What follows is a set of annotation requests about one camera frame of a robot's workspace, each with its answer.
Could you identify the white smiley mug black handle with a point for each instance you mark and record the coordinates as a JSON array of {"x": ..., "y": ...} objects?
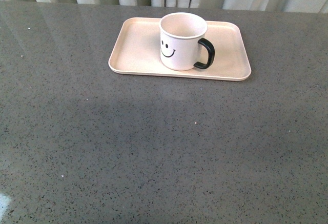
[{"x": 182, "y": 42}]

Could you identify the cream rectangular tray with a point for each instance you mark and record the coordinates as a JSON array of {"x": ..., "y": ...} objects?
[{"x": 136, "y": 52}]

